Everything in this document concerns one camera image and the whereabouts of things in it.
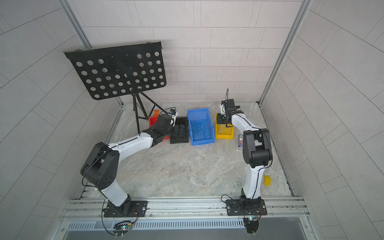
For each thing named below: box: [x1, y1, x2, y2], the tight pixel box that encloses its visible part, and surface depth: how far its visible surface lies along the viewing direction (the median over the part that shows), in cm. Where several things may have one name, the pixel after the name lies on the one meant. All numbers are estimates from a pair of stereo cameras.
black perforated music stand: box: [63, 41, 168, 134], surface depth 74 cm
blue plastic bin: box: [187, 108, 215, 146], surface depth 102 cm
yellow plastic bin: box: [215, 113, 235, 140], surface depth 98 cm
